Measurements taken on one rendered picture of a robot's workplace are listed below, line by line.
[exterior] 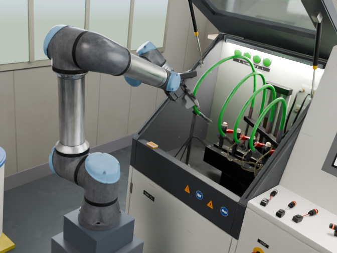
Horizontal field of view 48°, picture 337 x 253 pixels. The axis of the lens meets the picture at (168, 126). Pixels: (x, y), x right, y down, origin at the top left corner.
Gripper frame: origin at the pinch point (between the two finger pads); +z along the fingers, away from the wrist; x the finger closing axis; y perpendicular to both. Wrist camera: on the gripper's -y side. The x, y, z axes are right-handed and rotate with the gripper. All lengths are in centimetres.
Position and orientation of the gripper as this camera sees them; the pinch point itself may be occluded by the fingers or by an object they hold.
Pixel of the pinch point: (197, 104)
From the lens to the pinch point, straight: 167.2
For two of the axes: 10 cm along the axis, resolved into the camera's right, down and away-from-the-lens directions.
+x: 3.3, 1.9, -9.2
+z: 6.1, 7.0, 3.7
